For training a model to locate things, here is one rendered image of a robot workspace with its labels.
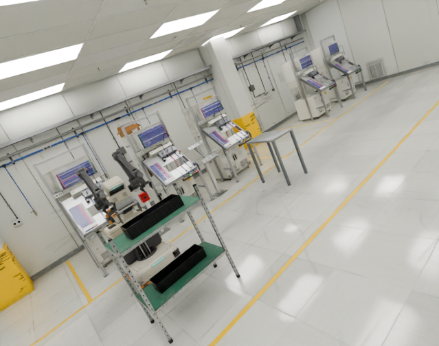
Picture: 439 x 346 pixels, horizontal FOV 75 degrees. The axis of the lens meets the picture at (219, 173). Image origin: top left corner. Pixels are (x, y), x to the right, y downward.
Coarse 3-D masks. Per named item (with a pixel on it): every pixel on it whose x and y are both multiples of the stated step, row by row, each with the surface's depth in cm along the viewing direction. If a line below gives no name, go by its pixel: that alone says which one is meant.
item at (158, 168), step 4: (156, 164) 510; (160, 164) 511; (152, 168) 502; (156, 168) 503; (160, 168) 504; (164, 168) 506; (156, 172) 497; (160, 172) 498; (164, 172) 499; (168, 172) 500; (160, 176) 492; (164, 176) 493; (168, 176) 494; (172, 176) 495; (164, 180) 488; (168, 180) 490
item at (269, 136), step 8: (264, 136) 477; (272, 136) 454; (280, 136) 439; (248, 144) 490; (272, 144) 436; (296, 144) 456; (272, 152) 516; (280, 160) 441; (256, 168) 504; (304, 168) 466; (288, 176) 450; (288, 184) 453
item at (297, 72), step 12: (300, 60) 764; (312, 60) 794; (288, 72) 787; (300, 72) 767; (312, 72) 777; (288, 84) 806; (300, 84) 773; (312, 84) 753; (324, 84) 763; (336, 84) 772; (300, 96) 796; (312, 96) 782; (324, 96) 799; (300, 108) 815; (312, 108) 787; (324, 108) 755
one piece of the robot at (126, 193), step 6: (126, 186) 335; (120, 192) 325; (126, 192) 330; (108, 198) 318; (114, 198) 322; (120, 198) 326; (126, 198) 331; (132, 210) 337; (126, 216) 333; (132, 216) 334
